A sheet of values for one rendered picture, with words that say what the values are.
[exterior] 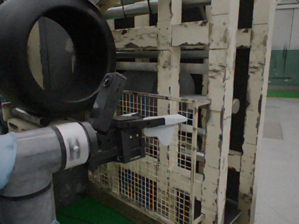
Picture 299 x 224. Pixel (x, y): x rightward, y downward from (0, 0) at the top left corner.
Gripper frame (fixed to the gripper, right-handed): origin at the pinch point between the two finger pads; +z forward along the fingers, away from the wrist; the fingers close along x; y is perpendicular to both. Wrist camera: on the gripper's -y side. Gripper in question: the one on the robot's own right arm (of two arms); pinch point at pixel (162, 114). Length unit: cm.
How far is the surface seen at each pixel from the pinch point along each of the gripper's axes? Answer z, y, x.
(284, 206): 166, 101, -42
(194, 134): 50, 18, -33
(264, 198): 165, 99, -58
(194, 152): 50, 26, -34
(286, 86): 912, 45, -329
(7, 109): -9, 0, -110
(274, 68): 894, -22, -361
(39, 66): 11, -23, -111
